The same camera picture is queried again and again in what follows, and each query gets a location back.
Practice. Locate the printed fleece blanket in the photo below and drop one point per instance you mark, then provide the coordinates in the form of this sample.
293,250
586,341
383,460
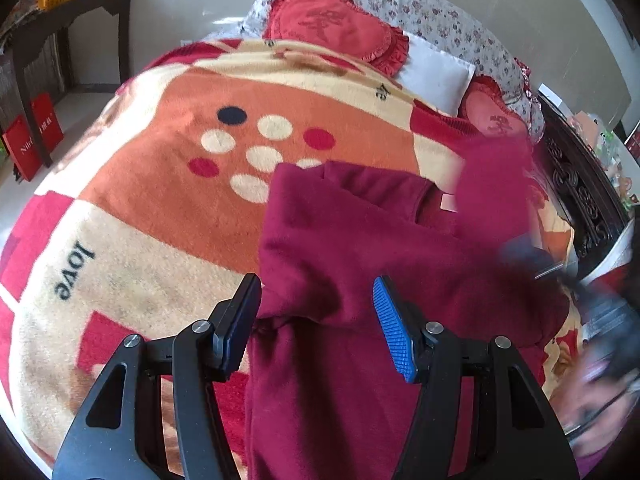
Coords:
150,200

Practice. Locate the dark carved wooden headboard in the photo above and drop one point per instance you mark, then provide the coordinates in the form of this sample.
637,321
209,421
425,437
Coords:
575,185

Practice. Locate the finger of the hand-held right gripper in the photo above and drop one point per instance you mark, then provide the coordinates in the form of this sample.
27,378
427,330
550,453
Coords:
527,257

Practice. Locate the floral bedding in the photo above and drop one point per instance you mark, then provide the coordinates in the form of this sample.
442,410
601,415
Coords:
440,15

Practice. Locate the red paper bag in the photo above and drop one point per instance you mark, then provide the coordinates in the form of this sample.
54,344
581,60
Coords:
47,120
22,150

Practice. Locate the person's head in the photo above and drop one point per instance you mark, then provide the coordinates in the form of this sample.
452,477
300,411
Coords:
595,400

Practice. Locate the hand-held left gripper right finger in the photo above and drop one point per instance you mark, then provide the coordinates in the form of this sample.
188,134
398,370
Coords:
395,330

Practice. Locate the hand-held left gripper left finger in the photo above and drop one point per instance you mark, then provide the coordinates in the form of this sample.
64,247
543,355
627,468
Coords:
237,330

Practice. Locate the red heart-shaped pillow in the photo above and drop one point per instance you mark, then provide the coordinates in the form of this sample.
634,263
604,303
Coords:
495,115
330,22

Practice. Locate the dark wooden table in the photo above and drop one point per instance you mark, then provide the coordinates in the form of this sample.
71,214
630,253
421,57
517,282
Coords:
95,2

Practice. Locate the maroon fleece garment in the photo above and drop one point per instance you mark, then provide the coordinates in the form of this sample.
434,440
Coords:
325,240

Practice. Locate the colourful clutter pile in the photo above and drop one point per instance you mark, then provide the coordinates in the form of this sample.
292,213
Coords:
610,160

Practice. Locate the white pillow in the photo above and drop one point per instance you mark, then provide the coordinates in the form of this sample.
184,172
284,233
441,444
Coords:
435,70

